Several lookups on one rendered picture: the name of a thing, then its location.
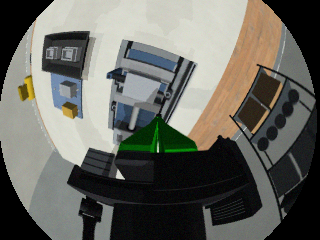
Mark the yellow brass block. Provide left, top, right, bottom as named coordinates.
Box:
left=62, top=102, right=78, bottom=119

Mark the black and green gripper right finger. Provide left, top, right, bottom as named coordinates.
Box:
left=158, top=116, right=198, bottom=152

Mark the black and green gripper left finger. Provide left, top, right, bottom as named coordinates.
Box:
left=117, top=116, right=158, bottom=152

